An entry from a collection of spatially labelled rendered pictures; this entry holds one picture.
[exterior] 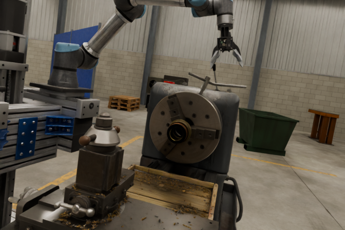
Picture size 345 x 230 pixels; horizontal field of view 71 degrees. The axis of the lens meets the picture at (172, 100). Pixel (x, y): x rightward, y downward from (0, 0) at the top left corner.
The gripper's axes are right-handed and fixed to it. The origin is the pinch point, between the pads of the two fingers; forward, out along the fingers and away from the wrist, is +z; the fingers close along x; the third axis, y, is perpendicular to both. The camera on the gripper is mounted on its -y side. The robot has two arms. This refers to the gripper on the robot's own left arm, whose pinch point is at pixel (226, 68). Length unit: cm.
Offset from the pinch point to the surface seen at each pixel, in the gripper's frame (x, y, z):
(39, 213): -34, 82, 34
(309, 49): 283, -995, -142
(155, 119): -30.1, 20.9, 22.3
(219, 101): -3.1, 4.2, 15.9
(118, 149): -20, 73, 23
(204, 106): -8.2, 20.1, 16.9
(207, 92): -9.4, 2.3, 11.4
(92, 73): -321, -366, -37
